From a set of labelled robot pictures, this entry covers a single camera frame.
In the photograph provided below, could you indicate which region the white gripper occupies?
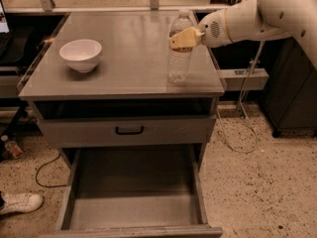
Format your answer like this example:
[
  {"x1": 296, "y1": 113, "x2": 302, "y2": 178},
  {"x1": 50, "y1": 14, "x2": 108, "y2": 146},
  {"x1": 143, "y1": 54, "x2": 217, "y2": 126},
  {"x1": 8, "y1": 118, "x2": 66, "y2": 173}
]
[{"x1": 168, "y1": 8, "x2": 232, "y2": 50}]

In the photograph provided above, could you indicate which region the clear plastic water bottle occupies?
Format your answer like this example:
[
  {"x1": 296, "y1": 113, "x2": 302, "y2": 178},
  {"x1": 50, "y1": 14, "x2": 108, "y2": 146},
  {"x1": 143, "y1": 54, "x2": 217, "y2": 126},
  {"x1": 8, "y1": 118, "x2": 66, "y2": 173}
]
[{"x1": 167, "y1": 9, "x2": 193, "y2": 83}]

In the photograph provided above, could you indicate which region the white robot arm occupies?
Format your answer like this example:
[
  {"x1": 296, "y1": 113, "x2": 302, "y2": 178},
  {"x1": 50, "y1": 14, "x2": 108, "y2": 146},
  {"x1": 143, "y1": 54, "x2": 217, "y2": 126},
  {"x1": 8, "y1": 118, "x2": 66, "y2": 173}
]
[{"x1": 168, "y1": 0, "x2": 317, "y2": 66}]

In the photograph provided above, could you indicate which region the closed grey upper drawer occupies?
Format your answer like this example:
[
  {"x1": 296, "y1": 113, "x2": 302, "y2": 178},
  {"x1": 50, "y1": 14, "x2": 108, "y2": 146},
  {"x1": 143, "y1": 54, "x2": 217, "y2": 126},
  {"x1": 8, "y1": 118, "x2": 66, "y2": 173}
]
[{"x1": 38, "y1": 116, "x2": 216, "y2": 148}]

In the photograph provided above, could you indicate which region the grey drawer cabinet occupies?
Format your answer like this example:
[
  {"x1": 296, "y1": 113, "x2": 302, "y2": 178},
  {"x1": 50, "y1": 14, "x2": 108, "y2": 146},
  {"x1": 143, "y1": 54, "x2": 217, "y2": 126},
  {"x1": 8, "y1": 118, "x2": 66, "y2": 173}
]
[{"x1": 19, "y1": 11, "x2": 224, "y2": 161}]

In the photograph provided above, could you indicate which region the open grey middle drawer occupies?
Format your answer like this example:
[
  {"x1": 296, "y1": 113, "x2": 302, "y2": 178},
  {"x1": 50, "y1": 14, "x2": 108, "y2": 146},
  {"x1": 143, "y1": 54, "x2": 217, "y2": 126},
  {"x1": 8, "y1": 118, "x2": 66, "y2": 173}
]
[{"x1": 41, "y1": 145, "x2": 222, "y2": 238}]

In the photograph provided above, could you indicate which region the small bottle on floor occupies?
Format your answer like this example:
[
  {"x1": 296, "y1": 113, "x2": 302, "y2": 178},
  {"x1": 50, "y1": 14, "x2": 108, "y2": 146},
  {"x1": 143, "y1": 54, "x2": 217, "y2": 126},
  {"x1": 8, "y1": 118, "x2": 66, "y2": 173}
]
[{"x1": 1, "y1": 135, "x2": 22, "y2": 159}]

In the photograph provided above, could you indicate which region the white ceramic bowl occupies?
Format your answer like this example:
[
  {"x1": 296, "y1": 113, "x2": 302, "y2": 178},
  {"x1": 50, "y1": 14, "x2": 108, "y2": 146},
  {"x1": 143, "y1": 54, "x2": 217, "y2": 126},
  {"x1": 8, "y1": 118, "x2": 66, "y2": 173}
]
[{"x1": 59, "y1": 39, "x2": 102, "y2": 72}]

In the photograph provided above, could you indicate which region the dark cabinet at right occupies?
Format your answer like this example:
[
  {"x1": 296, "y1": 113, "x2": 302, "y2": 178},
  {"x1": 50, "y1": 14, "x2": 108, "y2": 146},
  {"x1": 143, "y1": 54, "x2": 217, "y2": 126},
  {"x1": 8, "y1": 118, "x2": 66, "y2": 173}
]
[{"x1": 262, "y1": 39, "x2": 317, "y2": 137}]

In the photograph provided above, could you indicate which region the laptop screen at left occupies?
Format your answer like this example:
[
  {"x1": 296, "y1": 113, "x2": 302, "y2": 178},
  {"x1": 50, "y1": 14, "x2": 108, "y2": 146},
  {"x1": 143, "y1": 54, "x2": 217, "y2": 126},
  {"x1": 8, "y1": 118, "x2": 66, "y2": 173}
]
[{"x1": 0, "y1": 0, "x2": 10, "y2": 34}]

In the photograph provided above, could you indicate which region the white sneaker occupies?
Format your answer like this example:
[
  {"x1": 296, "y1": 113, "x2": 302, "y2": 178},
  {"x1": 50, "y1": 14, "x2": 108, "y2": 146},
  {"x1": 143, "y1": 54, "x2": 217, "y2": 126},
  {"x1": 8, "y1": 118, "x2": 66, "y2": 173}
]
[{"x1": 0, "y1": 193, "x2": 44, "y2": 215}]

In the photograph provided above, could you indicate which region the white floor cable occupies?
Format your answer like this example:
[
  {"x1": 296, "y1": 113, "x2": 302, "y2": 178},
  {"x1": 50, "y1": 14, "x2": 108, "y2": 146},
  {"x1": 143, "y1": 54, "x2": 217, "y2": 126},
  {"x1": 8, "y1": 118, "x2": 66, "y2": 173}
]
[{"x1": 216, "y1": 40, "x2": 267, "y2": 155}]

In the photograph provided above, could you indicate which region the black drawer handle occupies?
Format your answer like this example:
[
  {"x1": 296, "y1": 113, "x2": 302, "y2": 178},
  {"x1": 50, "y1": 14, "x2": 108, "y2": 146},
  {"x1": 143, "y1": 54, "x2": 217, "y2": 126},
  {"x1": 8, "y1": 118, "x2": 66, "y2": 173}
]
[{"x1": 115, "y1": 126, "x2": 144, "y2": 136}]

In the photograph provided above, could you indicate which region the black floor cable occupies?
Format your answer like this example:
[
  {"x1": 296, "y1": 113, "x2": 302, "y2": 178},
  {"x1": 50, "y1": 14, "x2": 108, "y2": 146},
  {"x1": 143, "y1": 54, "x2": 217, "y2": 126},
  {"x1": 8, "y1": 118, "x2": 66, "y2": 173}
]
[{"x1": 35, "y1": 152, "x2": 69, "y2": 188}]

